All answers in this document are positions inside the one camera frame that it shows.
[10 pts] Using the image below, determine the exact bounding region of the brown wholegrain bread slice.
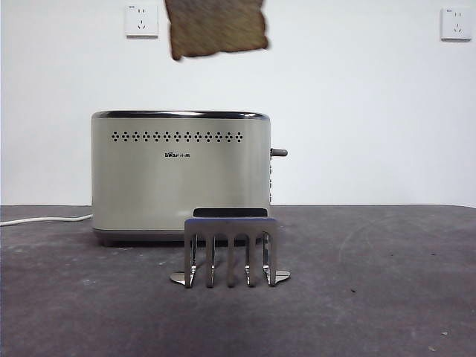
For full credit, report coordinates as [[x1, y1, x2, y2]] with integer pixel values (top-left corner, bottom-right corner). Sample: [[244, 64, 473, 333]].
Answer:
[[164, 0, 270, 62]]

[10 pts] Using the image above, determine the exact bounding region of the polished steel toast rack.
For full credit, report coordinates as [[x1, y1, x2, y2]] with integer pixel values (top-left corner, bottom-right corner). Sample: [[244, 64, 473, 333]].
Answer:
[[170, 207, 292, 289]]

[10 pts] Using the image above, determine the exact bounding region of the cream steel toaster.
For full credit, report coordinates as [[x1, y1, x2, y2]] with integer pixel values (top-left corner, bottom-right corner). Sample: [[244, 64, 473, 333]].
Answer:
[[90, 109, 275, 247]]

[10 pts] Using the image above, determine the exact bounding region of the white wall socket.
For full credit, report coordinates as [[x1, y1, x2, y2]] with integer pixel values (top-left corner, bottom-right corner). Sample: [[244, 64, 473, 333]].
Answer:
[[125, 4, 160, 39], [440, 7, 473, 42]]

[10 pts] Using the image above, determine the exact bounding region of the white power cable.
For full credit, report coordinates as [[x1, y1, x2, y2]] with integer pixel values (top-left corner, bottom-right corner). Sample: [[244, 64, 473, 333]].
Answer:
[[0, 213, 94, 228]]

